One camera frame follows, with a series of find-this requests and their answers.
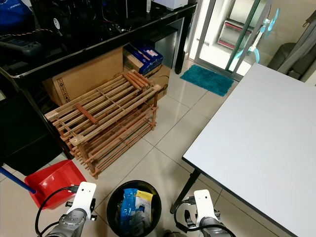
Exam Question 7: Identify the white appliance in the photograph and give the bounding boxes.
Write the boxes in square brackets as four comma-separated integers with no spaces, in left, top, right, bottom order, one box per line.
[151,0,189,11]

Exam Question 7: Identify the teal plastic hanger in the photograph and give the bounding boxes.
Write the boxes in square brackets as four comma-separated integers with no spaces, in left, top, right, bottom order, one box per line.
[235,7,280,60]

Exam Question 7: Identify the single loose wooden slat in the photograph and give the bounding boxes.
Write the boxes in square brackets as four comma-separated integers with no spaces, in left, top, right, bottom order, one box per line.
[75,103,98,125]

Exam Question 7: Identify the black round rubbish bin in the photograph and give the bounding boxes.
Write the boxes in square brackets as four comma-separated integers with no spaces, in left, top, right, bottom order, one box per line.
[107,180,162,237]

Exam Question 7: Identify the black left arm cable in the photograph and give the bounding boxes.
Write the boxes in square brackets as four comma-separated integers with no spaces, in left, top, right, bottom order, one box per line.
[36,185,79,237]

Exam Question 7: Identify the blue bag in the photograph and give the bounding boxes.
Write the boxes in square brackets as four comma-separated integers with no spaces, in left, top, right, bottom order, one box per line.
[0,0,33,35]

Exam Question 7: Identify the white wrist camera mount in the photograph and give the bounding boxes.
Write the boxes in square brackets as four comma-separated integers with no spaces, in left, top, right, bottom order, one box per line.
[193,189,217,220]
[72,182,97,218]

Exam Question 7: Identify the bundle of wooden slats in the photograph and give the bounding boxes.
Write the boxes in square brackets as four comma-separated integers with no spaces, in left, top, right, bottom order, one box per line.
[122,71,151,90]

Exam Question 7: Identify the glossy black desk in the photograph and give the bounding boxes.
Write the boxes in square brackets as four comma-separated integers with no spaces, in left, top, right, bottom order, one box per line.
[0,0,198,159]

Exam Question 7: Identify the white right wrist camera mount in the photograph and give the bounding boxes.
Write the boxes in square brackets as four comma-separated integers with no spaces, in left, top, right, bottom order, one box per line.
[193,189,217,220]

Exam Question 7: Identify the teal floor mat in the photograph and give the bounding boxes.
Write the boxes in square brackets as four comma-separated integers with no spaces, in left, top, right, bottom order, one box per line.
[180,64,234,96]

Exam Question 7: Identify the large brown cardboard box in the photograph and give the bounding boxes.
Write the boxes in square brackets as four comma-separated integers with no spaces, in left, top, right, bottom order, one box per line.
[42,47,125,105]

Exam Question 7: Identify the black table leg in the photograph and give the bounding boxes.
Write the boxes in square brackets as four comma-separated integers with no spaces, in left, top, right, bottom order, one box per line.
[170,169,201,214]

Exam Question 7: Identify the dark grey bin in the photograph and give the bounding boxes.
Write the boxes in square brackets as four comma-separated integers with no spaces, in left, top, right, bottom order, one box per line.
[267,42,309,79]

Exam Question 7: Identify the blue plastic packet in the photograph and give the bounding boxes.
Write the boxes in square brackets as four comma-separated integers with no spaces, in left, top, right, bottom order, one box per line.
[119,188,140,230]

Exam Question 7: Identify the aluminium sliding door frame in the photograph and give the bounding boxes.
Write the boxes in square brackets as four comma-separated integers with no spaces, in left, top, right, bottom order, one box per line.
[193,0,277,75]

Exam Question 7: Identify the wooden slatted shoe rack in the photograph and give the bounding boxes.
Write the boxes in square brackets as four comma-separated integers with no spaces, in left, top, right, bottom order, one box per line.
[44,70,162,179]

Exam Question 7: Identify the blue printed box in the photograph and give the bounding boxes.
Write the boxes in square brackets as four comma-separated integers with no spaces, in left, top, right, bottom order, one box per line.
[125,42,163,75]

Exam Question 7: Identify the black power strip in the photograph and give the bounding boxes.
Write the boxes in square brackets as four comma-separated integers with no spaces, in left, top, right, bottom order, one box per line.
[0,39,42,57]

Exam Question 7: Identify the red plastic dustpan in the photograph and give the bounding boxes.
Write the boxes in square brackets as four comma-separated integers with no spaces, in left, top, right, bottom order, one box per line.
[25,159,87,210]

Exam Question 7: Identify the black cooling fan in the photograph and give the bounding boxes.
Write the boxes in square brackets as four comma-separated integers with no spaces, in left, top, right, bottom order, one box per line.
[47,10,75,38]

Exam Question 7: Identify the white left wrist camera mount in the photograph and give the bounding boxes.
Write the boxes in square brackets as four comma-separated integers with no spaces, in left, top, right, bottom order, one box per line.
[72,182,97,218]

